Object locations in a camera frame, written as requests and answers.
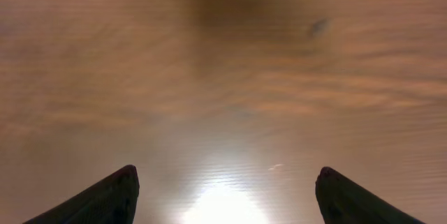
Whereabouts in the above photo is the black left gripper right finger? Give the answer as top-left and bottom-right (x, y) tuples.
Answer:
(315, 167), (425, 224)

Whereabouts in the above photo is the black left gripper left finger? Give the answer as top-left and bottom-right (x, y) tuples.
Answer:
(24, 165), (140, 224)

